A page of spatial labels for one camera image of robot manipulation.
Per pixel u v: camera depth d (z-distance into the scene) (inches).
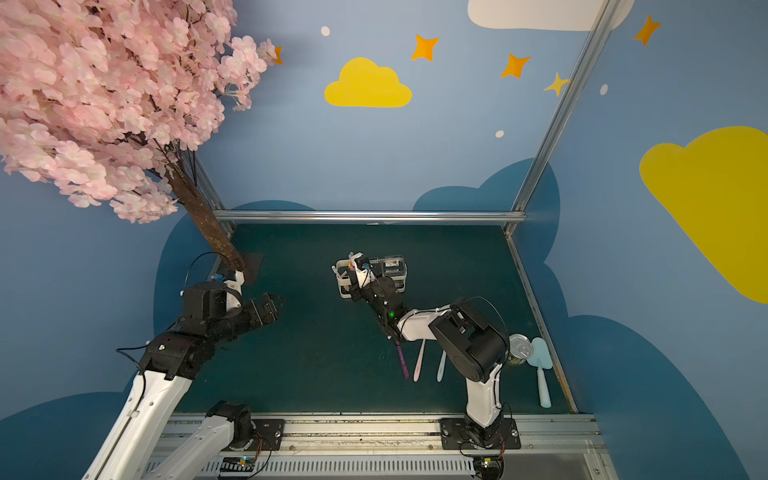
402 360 34.1
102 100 17.6
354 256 30.3
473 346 19.7
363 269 29.6
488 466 28.9
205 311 20.0
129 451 15.6
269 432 29.4
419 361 34.1
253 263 42.7
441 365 33.8
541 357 34.7
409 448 28.9
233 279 25.5
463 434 29.4
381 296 27.6
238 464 28.6
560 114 34.6
